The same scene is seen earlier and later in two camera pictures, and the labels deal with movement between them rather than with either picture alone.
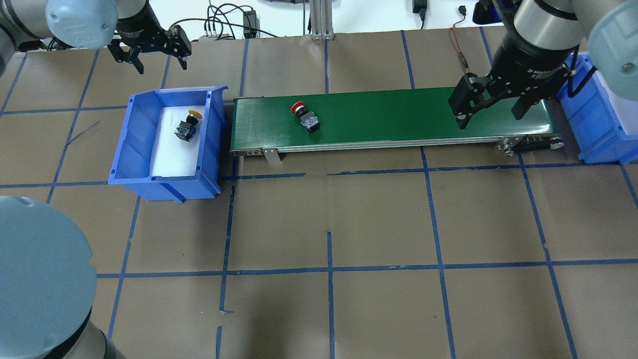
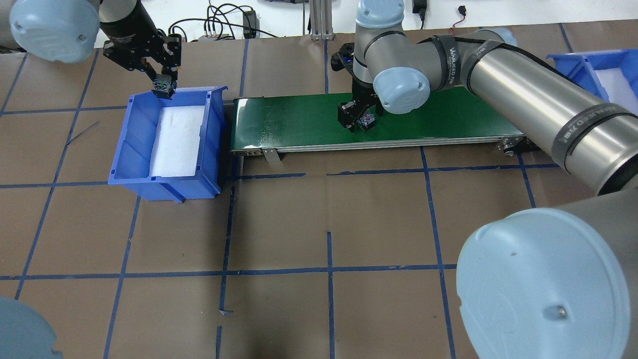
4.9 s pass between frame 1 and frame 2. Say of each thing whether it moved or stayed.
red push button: moved
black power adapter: stayed
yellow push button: moved
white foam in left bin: stayed
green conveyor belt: stayed
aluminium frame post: stayed
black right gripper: moved
